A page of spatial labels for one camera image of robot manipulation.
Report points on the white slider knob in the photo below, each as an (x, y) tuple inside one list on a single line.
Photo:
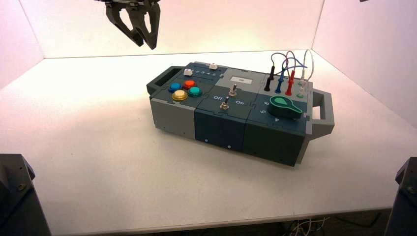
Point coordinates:
[(213, 66), (188, 72)]

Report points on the dark right arm base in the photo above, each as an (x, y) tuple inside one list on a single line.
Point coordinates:
[(405, 202)]

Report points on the yellow round push button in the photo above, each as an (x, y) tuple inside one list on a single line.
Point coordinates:
[(179, 95)]

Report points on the small white display window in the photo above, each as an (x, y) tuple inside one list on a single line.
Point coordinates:
[(241, 80)]

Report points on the grey and teal task box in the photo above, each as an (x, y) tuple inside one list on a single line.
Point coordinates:
[(228, 123)]

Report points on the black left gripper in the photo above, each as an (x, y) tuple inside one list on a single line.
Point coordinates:
[(130, 2)]

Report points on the white banana plug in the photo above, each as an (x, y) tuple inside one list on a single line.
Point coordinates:
[(303, 81)]

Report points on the green rotary knob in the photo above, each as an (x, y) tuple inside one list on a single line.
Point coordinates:
[(283, 106)]

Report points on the green round push button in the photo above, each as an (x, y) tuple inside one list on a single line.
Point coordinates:
[(195, 91)]

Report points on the green banana socket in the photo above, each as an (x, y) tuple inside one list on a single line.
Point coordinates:
[(300, 95)]

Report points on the red banana plug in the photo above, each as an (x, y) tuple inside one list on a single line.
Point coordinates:
[(289, 88), (292, 76)]

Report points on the black banana plug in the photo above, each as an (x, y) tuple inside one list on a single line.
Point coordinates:
[(271, 72), (267, 84)]

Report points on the blue banana plug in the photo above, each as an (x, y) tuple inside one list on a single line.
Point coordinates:
[(279, 86)]

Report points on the dark left arm base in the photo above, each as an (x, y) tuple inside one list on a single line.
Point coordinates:
[(19, 202)]

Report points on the metal toggle switch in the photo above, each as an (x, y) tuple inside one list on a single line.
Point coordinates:
[(233, 90), (224, 104)]

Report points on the red round push button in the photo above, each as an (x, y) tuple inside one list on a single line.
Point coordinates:
[(189, 84)]

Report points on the blue round push button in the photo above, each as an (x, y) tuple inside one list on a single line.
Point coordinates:
[(175, 87)]

